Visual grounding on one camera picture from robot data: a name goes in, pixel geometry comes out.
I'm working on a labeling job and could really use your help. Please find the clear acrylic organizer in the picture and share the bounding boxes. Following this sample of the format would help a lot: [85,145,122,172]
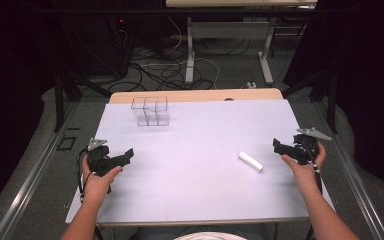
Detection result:
[130,96,171,127]

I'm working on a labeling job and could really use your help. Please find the tangle of black floor cables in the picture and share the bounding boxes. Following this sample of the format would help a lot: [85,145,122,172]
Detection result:
[107,36,252,94]

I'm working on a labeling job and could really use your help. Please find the dark computer tower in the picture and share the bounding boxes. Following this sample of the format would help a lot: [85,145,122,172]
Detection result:
[79,13,138,80]

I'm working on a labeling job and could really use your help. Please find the black metal stand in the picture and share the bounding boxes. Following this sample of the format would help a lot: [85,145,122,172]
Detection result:
[281,66,338,134]
[26,0,113,133]

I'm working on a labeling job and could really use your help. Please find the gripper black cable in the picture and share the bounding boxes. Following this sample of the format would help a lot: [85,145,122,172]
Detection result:
[76,148,93,203]
[300,142,324,194]

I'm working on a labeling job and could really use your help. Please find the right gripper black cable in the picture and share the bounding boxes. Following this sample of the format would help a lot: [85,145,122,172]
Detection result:
[300,142,324,194]

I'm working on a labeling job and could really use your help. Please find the white paper table cover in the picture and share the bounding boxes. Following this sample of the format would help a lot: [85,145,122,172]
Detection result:
[65,99,336,224]

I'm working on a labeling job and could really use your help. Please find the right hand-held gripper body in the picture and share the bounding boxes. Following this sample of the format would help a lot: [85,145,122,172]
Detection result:
[282,127,333,166]

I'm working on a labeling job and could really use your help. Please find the person's right hand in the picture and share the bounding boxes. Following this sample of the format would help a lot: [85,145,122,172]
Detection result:
[280,141,327,192]

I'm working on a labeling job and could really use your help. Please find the person's white shirt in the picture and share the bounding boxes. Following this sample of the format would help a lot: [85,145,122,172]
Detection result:
[173,231,248,240]

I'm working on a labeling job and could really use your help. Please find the white cylindrical tube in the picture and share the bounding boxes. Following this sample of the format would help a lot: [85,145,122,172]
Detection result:
[238,150,265,173]

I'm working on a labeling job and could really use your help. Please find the white desk with metal legs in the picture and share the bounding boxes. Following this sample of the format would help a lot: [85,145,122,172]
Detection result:
[165,0,318,86]

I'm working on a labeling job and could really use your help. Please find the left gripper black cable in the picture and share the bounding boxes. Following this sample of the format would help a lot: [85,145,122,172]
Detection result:
[76,148,93,203]

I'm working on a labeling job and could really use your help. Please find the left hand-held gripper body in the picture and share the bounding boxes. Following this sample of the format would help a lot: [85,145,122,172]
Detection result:
[86,137,129,177]

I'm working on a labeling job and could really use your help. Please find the person's left hand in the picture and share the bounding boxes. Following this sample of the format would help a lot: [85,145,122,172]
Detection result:
[81,154,124,205]

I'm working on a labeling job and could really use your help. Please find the white floor cable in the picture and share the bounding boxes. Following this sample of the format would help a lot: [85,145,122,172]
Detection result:
[141,16,222,90]

